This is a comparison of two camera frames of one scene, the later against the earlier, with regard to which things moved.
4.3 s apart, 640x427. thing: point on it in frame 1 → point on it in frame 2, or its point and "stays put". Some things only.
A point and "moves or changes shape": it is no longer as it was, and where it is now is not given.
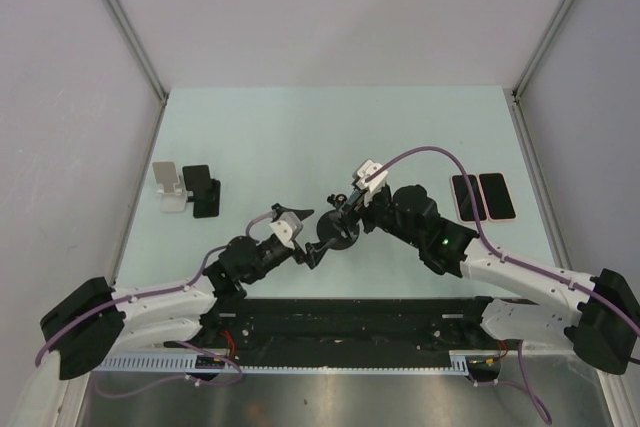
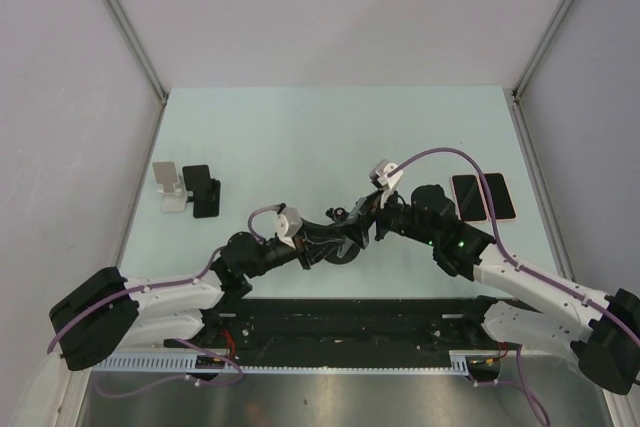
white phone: [354, 196] → [344, 246]
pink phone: [496, 196] stays put
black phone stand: [206, 190] stays put
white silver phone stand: [172, 188] stays put
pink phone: [462, 199] stays put
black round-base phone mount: [338, 228] moves or changes shape
